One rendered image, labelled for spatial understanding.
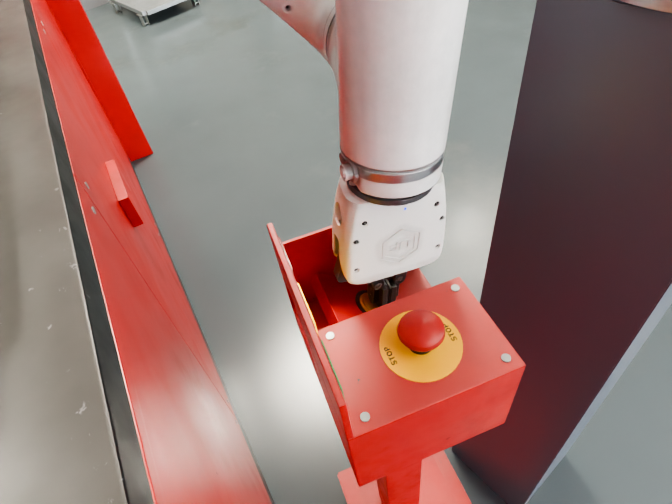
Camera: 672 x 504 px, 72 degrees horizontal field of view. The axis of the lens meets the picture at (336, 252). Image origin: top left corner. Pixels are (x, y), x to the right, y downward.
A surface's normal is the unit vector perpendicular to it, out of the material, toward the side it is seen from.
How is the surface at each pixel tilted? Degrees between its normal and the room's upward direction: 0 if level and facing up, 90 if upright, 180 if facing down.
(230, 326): 0
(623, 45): 90
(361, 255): 88
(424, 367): 0
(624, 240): 90
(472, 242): 0
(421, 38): 89
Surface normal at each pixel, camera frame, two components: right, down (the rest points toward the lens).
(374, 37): -0.47, 0.65
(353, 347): -0.11, -0.67
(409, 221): 0.36, 0.64
